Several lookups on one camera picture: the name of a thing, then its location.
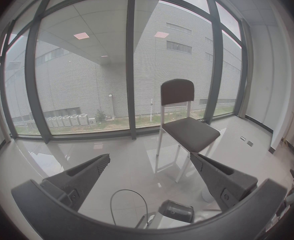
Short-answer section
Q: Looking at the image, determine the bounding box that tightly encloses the black cable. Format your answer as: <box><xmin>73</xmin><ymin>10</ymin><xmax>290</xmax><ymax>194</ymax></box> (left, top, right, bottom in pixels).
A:
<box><xmin>110</xmin><ymin>189</ymin><xmax>150</xmax><ymax>226</ymax></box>

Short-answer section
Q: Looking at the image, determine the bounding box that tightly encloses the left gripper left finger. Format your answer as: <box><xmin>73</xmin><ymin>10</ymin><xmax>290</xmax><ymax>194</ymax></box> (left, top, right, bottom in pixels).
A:
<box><xmin>40</xmin><ymin>153</ymin><xmax>111</xmax><ymax>211</ymax></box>

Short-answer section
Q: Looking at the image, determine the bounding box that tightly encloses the white chair with grey seat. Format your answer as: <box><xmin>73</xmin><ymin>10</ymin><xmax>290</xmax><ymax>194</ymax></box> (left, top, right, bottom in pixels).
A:
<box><xmin>155</xmin><ymin>78</ymin><xmax>221</xmax><ymax>183</ymax></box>

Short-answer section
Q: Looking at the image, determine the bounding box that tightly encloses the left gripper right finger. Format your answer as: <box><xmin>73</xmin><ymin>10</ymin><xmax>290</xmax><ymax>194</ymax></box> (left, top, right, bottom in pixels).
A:
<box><xmin>190</xmin><ymin>151</ymin><xmax>259</xmax><ymax>211</ymax></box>

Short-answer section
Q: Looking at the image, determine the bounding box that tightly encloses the window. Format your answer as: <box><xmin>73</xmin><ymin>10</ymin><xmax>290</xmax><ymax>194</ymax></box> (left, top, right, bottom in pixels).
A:
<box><xmin>0</xmin><ymin>0</ymin><xmax>250</xmax><ymax>144</ymax></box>

